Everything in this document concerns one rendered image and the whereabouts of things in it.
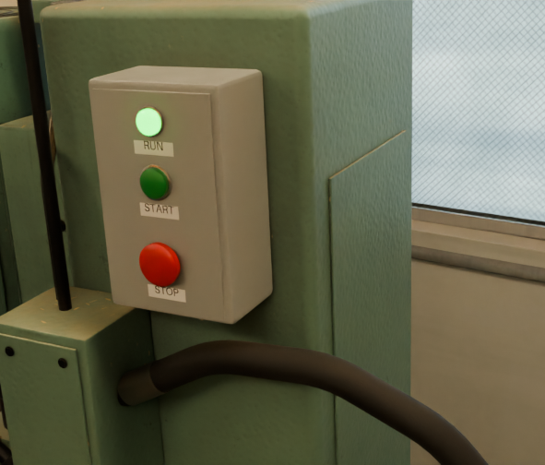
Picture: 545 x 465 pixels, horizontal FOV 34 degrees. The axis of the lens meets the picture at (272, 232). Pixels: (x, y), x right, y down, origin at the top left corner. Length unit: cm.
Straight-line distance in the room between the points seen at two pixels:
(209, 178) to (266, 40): 10
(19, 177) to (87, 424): 24
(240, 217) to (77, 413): 20
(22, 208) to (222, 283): 28
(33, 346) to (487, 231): 163
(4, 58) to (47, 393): 30
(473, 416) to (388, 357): 153
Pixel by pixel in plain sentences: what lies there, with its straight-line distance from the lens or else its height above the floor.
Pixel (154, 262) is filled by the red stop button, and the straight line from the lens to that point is 59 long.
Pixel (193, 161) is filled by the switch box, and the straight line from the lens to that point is 56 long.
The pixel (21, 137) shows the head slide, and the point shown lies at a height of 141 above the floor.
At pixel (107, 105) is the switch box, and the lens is 59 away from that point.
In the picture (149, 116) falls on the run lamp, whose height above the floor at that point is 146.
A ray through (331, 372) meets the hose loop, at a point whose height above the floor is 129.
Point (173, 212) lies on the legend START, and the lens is 58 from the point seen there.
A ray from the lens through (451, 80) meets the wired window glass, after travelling 214.
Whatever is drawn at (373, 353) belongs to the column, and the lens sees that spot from 75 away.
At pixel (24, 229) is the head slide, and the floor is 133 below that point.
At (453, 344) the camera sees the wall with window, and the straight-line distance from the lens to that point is 225.
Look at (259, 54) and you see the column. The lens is 60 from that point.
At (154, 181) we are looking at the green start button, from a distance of 58.
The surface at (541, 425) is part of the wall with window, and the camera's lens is 225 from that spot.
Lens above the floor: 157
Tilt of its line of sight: 19 degrees down
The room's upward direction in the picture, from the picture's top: 3 degrees counter-clockwise
